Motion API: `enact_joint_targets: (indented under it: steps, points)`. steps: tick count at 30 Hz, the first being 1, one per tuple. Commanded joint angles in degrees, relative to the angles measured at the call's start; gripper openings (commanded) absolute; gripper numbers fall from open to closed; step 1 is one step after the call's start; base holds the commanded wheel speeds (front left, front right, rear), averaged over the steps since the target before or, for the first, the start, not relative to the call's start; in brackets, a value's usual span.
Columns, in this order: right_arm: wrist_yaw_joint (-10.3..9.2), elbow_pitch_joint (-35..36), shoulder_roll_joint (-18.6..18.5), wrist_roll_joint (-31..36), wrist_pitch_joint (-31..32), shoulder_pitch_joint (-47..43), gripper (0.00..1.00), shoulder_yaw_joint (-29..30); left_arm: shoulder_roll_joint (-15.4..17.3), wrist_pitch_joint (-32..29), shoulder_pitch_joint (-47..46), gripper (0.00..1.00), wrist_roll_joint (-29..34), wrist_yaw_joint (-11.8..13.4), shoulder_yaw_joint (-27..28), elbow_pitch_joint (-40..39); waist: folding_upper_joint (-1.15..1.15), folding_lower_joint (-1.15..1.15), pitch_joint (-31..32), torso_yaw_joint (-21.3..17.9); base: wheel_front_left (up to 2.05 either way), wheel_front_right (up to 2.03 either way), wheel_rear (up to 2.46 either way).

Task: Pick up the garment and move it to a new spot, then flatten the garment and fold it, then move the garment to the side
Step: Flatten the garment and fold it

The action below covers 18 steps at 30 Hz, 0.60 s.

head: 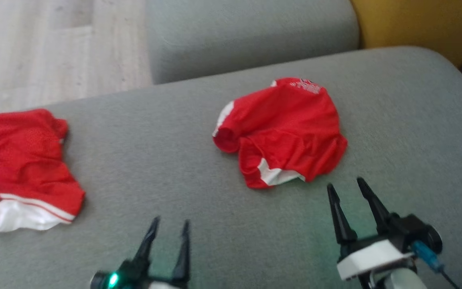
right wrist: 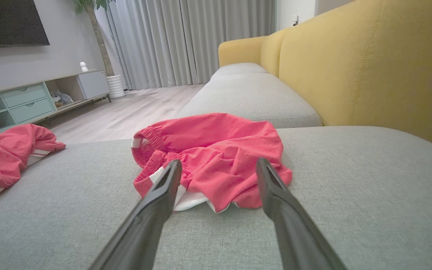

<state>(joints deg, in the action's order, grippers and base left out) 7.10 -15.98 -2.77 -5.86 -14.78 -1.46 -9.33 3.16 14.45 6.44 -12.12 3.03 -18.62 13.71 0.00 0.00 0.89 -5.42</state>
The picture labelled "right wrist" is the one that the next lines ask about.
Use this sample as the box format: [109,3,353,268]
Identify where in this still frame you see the grey plush toy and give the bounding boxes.
[51,90,75,106]

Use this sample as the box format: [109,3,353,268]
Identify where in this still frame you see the red shorts with white trim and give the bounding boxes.
[131,112,293,213]

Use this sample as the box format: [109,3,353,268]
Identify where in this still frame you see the red jersey with striped trim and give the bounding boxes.
[0,124,66,206]

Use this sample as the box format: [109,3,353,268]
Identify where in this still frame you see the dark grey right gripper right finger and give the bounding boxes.
[256,157,348,270]

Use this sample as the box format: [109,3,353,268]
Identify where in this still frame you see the white ribbed plant pot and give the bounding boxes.
[106,74,126,99]

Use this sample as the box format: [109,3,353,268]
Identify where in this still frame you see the yellow sofa backrest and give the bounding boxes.
[218,0,432,143]

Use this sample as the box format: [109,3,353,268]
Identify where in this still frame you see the black wall television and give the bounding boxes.
[0,0,50,48]

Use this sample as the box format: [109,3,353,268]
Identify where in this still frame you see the potted tree plant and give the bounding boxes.
[74,0,116,77]

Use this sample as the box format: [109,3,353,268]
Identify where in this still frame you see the grey and mint TV cabinet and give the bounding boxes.
[0,69,111,147]

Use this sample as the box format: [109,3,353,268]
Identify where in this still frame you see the grey pleated curtain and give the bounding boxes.
[105,0,276,90]

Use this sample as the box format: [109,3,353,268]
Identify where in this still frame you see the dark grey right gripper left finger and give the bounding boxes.
[88,159,182,270]

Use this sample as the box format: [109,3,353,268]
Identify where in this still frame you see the large grey sofa seat cushion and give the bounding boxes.
[0,126,432,270]

